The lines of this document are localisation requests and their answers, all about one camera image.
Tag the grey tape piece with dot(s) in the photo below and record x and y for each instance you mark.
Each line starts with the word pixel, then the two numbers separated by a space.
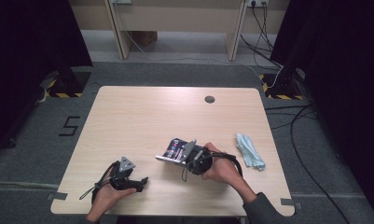
pixel 57 196
pixel 292 202

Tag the person's left hand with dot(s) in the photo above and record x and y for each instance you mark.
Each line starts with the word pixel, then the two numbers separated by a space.
pixel 105 199

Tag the light blue textured cloth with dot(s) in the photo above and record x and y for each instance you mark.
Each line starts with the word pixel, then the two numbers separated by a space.
pixel 250 152

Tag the dark blue illustrated book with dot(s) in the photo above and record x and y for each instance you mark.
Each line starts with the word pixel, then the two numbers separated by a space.
pixel 172 152

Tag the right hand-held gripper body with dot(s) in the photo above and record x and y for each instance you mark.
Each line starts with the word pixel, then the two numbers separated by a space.
pixel 198 161

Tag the brown cardboard box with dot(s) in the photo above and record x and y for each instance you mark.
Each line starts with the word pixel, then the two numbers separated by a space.
pixel 145 37

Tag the white power strip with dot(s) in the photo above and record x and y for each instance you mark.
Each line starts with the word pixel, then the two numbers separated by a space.
pixel 258 2

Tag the black stand base striped tape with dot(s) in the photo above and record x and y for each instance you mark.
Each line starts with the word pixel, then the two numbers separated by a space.
pixel 69 84
pixel 282 90

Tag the person's right hand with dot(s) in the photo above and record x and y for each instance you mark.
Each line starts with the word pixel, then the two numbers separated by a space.
pixel 225 169

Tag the beige wooden desk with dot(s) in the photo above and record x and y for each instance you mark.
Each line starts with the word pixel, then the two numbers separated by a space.
pixel 175 15

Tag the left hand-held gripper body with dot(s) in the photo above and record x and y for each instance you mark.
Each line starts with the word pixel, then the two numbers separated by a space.
pixel 122 177

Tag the black curtain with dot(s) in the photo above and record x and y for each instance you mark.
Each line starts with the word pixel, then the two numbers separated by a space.
pixel 26 62
pixel 346 93

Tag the white wall socket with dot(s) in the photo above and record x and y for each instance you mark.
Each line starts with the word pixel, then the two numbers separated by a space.
pixel 121 1

